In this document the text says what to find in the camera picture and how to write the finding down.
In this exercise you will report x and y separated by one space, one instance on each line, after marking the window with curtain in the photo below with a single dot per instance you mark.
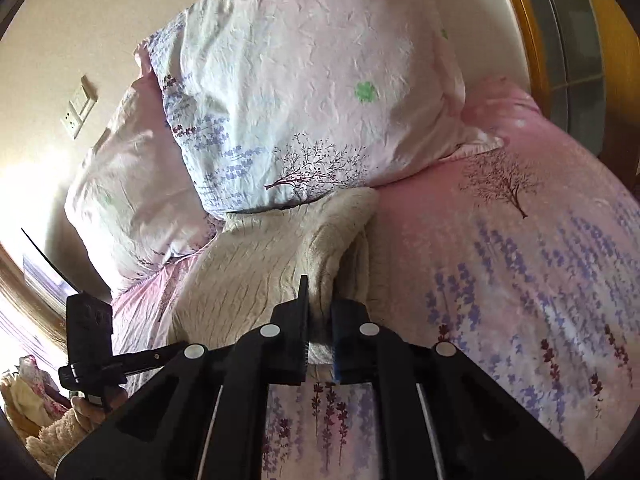
33 319

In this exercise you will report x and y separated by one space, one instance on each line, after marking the beige cable-knit sweater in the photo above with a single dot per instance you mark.
256 263

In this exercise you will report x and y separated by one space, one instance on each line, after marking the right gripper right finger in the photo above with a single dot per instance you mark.
440 416

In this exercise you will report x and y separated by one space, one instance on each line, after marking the wooden glass door frame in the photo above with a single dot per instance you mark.
583 61

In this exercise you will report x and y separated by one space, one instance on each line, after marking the white blue floral pillow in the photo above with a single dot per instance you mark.
279 102

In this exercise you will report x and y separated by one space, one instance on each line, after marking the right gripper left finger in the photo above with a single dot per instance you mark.
203 416

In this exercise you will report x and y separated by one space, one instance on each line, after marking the pale pink floral pillow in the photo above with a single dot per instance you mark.
133 205

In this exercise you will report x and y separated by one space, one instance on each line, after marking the white wall outlet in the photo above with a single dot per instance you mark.
78 107

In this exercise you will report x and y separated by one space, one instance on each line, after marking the person left hand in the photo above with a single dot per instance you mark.
89 416

